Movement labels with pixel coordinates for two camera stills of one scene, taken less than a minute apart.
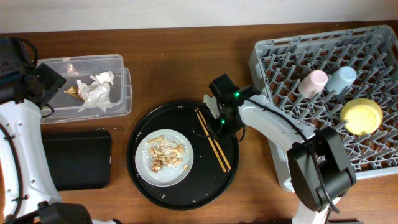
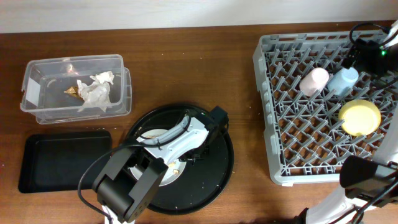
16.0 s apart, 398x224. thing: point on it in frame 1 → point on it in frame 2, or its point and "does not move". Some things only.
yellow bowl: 361,116 does not move
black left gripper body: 35,74 → 198,154
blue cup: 341,80 does not move
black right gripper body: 227,126 → 371,60
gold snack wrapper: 74,91 does not move
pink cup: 312,84 does not move
